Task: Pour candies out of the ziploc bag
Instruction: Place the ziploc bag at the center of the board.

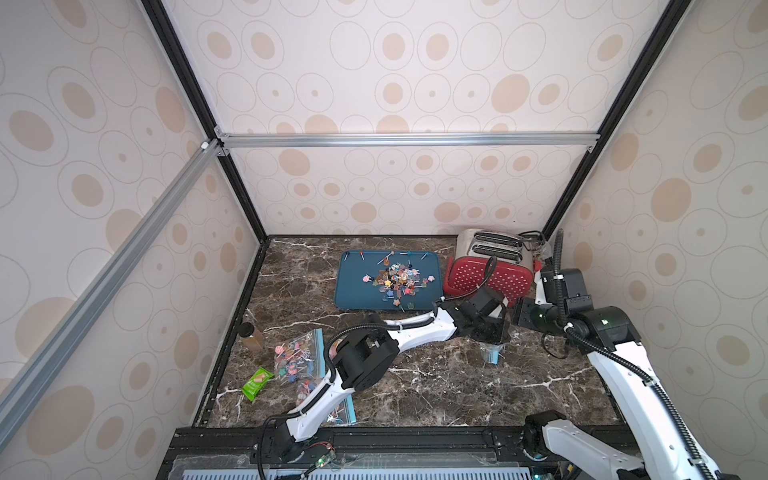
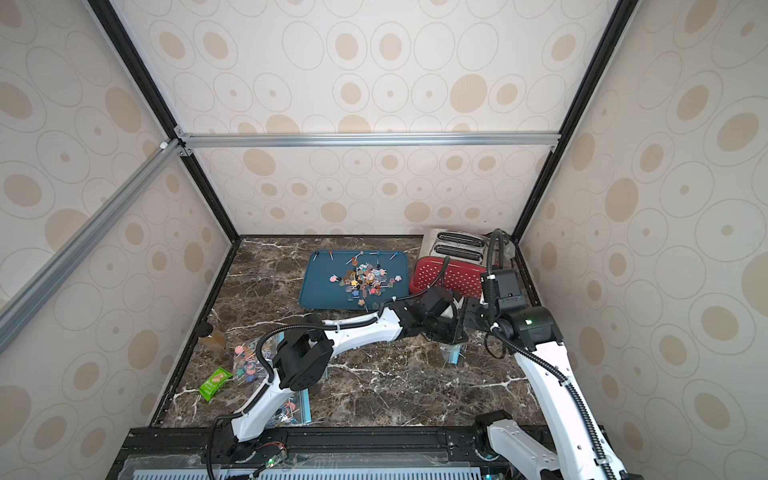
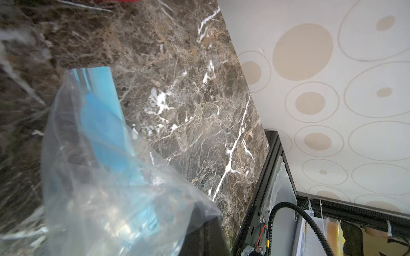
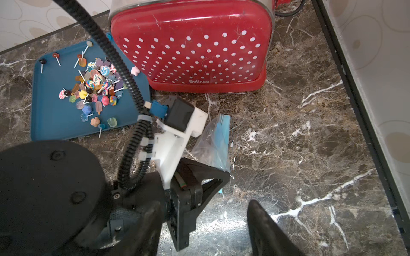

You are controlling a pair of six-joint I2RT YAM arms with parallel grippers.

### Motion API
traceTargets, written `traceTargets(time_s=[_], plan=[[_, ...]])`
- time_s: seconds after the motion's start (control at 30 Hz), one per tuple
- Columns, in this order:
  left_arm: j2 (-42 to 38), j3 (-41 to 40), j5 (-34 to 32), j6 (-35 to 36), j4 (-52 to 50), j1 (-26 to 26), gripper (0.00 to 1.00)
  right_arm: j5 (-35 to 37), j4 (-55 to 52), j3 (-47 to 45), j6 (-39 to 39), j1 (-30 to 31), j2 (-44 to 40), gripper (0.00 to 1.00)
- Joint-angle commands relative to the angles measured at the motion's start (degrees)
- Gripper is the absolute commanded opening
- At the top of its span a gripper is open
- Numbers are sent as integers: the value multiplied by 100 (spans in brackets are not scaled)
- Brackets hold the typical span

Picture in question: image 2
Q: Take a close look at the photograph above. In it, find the teal plastic tray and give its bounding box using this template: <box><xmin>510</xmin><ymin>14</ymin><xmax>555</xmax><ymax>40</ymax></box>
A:
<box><xmin>298</xmin><ymin>249</ymin><xmax>409</xmax><ymax>312</ymax></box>

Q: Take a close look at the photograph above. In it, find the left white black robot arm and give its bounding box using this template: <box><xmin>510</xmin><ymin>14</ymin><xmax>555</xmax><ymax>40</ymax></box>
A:
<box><xmin>210</xmin><ymin>286</ymin><xmax>467</xmax><ymax>442</ymax></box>

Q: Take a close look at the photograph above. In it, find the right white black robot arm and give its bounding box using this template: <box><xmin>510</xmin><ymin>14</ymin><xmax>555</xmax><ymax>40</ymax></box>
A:
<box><xmin>466</xmin><ymin>270</ymin><xmax>641</xmax><ymax>479</ymax></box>

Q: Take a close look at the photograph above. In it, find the candy ziploc bag front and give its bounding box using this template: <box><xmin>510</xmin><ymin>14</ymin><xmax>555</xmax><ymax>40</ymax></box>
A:
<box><xmin>266</xmin><ymin>390</ymin><xmax>312</xmax><ymax>428</ymax></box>

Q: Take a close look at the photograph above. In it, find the red silver toaster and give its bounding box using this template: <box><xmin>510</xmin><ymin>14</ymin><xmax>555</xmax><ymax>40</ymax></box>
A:
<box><xmin>409</xmin><ymin>229</ymin><xmax>489</xmax><ymax>299</ymax></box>

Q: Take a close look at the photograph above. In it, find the poured candy pile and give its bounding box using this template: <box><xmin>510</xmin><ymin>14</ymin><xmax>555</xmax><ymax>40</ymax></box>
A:
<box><xmin>304</xmin><ymin>249</ymin><xmax>408</xmax><ymax>301</ymax></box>

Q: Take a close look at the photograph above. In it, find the brown spice jar black cap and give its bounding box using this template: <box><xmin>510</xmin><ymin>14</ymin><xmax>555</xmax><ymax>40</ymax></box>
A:
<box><xmin>194</xmin><ymin>322</ymin><xmax>227</xmax><ymax>351</ymax></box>

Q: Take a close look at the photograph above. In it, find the green snack packet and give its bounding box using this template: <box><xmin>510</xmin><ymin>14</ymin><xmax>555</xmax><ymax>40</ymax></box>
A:
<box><xmin>198</xmin><ymin>367</ymin><xmax>233</xmax><ymax>402</ymax></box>

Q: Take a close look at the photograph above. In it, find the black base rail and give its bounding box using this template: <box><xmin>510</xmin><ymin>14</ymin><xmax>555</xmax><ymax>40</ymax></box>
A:
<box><xmin>107</xmin><ymin>425</ymin><xmax>524</xmax><ymax>479</ymax></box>

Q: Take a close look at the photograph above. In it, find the horizontal aluminium frame bar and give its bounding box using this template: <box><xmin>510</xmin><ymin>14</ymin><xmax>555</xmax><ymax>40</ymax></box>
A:
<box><xmin>181</xmin><ymin>131</ymin><xmax>560</xmax><ymax>148</ymax></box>

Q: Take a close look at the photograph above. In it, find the left slanted aluminium frame bar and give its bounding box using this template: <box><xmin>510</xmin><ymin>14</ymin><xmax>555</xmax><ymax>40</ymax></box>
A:
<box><xmin>1</xmin><ymin>139</ymin><xmax>181</xmax><ymax>350</ymax></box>

